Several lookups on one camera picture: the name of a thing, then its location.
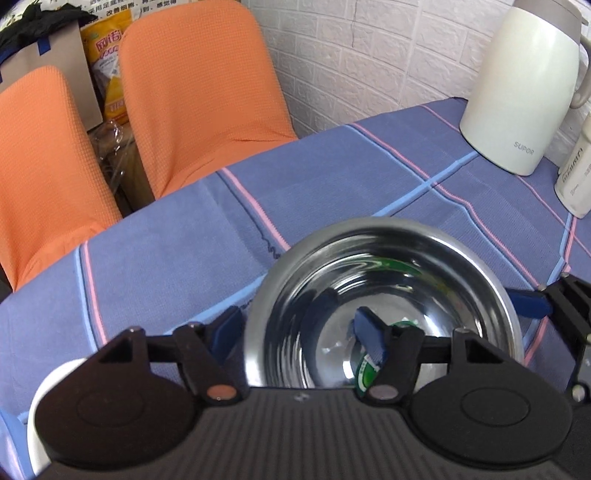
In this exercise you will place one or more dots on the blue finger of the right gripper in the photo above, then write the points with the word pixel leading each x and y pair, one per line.
pixel 530 304

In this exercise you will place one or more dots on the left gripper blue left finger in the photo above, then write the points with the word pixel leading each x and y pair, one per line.
pixel 201 351

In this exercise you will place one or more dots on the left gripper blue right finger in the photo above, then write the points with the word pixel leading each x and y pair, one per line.
pixel 395 350

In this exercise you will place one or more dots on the stainless steel bowl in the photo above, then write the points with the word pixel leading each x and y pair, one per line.
pixel 299 333

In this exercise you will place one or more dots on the white ribbed bowl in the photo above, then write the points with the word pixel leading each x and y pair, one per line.
pixel 37 451

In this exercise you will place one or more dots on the blue plastic bowl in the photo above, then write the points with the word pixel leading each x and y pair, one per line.
pixel 14 455

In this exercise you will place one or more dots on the blue plaid tablecloth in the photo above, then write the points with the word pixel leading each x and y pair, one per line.
pixel 191 254

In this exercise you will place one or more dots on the cream travel cup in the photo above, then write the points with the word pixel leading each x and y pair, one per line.
pixel 573 185

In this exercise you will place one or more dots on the left orange chair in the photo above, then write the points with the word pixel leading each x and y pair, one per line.
pixel 53 193

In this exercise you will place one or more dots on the orange chair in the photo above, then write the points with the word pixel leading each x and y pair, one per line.
pixel 200 91
pixel 53 193

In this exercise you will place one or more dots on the white thermos jug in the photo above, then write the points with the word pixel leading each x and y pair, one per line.
pixel 526 85

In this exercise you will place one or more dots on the right orange chair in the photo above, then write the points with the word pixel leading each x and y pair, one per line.
pixel 200 91

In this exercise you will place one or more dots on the yellow snack bag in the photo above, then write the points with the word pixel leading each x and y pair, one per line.
pixel 101 41

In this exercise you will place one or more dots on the brown paper bag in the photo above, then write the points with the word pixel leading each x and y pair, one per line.
pixel 63 50

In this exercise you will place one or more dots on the black cloth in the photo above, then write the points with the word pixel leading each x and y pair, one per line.
pixel 37 23

